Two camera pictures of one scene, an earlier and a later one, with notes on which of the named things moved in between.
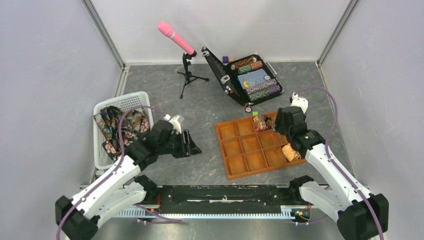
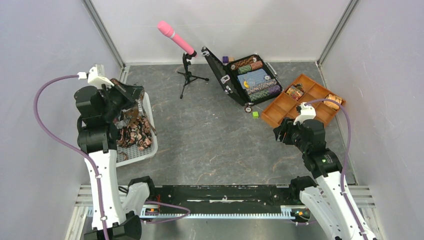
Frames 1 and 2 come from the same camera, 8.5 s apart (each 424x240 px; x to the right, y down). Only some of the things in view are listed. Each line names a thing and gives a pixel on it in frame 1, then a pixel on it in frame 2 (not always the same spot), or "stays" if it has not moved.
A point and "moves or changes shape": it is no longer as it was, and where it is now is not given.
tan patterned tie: [290, 155] → [331, 104]
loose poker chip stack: [248, 109] stays
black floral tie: [113, 150] moves or changes shape
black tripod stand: [189, 77] stays
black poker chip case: [249, 79] stays
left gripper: [187, 149] → [130, 94]
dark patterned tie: [263, 122] → [295, 91]
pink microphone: [166, 29] stays
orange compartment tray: [246, 152] → [302, 90]
